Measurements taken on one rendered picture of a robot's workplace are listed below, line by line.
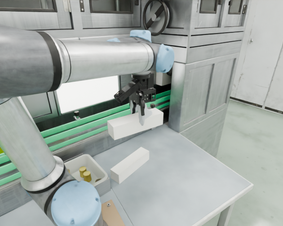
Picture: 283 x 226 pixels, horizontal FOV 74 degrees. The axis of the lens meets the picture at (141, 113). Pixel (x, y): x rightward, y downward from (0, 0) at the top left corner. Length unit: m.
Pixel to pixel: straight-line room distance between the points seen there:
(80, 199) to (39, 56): 0.37
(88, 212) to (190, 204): 0.53
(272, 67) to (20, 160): 3.75
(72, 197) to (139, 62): 0.38
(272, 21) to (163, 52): 3.42
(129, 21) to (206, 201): 1.12
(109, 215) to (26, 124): 0.45
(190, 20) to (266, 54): 2.83
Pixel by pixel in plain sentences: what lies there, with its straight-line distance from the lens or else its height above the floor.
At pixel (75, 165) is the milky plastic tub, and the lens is 1.06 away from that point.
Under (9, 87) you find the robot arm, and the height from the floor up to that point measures 1.40.
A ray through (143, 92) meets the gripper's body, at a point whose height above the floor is 1.23.
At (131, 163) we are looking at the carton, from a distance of 1.01.
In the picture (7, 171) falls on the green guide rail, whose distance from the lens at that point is 0.95.
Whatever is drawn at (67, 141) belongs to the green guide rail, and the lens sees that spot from 1.07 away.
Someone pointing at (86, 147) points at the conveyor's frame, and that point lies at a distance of 1.12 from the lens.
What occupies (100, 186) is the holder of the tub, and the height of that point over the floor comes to 0.81.
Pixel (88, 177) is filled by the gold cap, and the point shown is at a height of 0.80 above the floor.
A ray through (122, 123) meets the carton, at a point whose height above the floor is 1.11.
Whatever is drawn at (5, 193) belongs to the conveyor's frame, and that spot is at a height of 0.85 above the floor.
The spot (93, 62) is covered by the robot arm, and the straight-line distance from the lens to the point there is 0.36.
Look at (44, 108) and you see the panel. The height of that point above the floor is 1.05.
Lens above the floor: 1.48
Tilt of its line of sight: 26 degrees down
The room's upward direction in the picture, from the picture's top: straight up
